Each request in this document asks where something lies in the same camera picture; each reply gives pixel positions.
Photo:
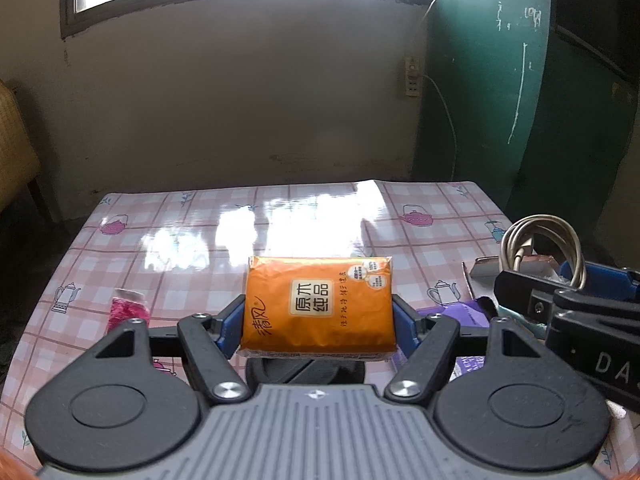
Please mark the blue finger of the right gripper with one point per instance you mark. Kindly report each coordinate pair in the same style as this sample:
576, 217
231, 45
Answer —
612, 283

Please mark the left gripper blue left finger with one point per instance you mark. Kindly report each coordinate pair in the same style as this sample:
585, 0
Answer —
208, 343

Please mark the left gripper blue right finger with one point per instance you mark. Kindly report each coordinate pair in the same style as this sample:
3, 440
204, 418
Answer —
428, 343

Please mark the orange tissue pack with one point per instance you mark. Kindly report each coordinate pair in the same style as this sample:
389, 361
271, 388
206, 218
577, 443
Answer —
324, 308

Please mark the purple tissue pack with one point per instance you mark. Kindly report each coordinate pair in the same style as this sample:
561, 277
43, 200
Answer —
460, 324

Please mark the cardboard box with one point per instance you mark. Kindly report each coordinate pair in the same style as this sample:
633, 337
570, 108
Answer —
510, 269

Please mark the pink checkered tablecloth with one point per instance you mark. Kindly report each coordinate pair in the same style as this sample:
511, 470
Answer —
187, 252

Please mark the red knitted pouch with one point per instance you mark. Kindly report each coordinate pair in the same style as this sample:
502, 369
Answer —
126, 305

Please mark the green door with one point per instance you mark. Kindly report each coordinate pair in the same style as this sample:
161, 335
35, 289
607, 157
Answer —
533, 100

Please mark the chair with bamboo mat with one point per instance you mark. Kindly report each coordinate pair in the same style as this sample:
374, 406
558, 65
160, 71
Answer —
19, 162

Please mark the wall power socket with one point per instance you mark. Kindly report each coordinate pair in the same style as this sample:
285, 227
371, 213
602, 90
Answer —
413, 77

